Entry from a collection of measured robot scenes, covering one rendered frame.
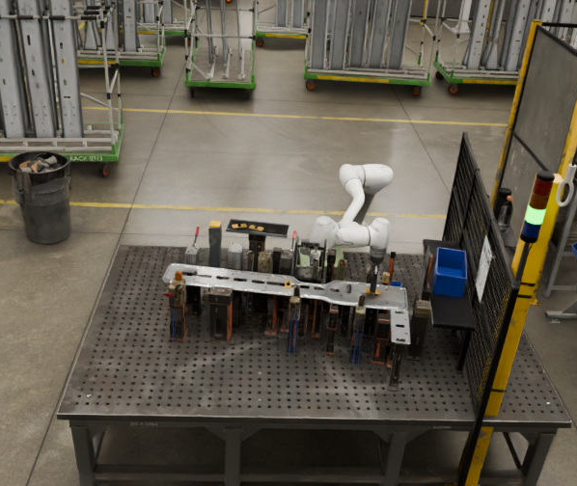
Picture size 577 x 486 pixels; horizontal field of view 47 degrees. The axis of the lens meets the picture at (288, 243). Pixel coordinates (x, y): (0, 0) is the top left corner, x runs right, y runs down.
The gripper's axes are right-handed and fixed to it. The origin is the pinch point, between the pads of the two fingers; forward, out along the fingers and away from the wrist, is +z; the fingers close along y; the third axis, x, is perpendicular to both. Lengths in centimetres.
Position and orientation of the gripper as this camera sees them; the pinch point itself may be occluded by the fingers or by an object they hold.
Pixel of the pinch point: (372, 285)
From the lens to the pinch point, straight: 371.5
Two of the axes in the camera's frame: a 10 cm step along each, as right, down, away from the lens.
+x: 9.9, 1.0, -0.7
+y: -1.1, 4.9, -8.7
